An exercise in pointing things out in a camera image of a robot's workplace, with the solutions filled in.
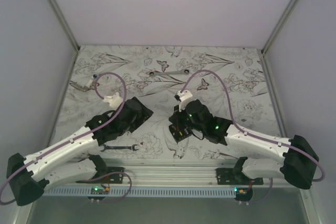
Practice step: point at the left aluminium corner post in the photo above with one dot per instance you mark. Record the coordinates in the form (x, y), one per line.
(64, 24)

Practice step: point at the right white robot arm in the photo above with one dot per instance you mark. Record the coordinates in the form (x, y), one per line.
(291, 159)

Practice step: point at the white slotted cable duct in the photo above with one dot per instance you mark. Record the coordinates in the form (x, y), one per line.
(137, 191)

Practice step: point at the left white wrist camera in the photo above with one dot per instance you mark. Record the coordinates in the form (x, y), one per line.
(114, 101)

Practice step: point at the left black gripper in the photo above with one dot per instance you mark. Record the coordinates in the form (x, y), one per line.
(143, 116)

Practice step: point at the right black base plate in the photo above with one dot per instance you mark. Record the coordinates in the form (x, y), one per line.
(226, 176)

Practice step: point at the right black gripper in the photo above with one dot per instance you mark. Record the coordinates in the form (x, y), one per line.
(176, 117)

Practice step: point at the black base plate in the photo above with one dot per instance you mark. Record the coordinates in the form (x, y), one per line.
(226, 176)
(111, 176)

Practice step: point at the black fuse box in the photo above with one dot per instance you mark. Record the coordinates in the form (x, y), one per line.
(179, 133)

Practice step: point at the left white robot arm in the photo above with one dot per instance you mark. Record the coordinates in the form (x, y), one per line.
(96, 132)

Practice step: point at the black open-end wrench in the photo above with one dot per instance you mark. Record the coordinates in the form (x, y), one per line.
(133, 147)

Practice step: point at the aluminium rail frame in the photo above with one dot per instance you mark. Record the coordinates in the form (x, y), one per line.
(168, 174)

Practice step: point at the left controller board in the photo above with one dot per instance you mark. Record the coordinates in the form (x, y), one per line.
(98, 194)

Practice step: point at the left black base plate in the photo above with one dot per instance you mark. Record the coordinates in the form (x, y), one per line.
(111, 176)

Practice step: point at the aluminium corner post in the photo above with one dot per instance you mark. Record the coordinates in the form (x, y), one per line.
(64, 24)
(279, 25)

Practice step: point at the floral patterned table mat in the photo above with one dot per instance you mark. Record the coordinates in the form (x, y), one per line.
(229, 81)

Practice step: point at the right aluminium corner post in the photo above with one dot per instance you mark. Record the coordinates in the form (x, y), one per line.
(279, 25)

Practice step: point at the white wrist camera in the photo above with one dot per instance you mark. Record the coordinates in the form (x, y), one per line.
(183, 97)
(114, 101)

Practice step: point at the silver metal clamp tool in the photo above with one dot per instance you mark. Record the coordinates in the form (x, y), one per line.
(79, 87)

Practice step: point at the controller board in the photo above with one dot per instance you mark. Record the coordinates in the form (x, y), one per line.
(243, 195)
(98, 194)

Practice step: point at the right controller board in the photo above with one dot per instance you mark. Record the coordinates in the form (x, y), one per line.
(243, 195)

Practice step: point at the silver ratchet wrench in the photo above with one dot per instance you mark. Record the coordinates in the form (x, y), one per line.
(181, 72)

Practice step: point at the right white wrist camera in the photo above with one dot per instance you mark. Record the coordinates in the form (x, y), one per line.
(183, 97)

